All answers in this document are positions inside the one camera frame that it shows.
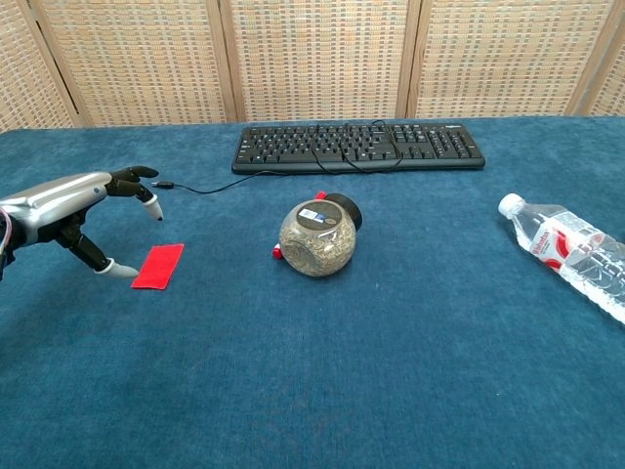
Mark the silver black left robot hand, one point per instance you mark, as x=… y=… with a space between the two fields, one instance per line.
x=54 y=205

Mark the red rectangular block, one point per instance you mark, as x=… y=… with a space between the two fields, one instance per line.
x=158 y=268

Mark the seed jar with black lid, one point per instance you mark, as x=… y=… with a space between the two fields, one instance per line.
x=317 y=239

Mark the woven bamboo folding screen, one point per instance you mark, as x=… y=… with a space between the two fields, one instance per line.
x=312 y=54

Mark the blue felt table mat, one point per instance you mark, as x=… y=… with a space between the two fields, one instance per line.
x=312 y=366

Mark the black computer keyboard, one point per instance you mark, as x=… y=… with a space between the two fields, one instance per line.
x=361 y=146

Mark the clear plastic water bottle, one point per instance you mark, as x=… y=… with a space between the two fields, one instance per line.
x=566 y=249

